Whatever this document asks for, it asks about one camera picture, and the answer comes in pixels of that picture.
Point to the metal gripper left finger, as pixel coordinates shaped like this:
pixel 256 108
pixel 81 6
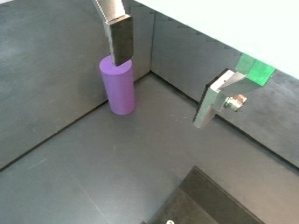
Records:
pixel 119 29

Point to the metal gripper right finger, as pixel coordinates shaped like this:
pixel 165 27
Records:
pixel 225 91

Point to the purple cylinder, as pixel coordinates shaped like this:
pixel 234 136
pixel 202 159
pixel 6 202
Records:
pixel 118 78

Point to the dark grey curved block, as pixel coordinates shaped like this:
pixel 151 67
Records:
pixel 201 202

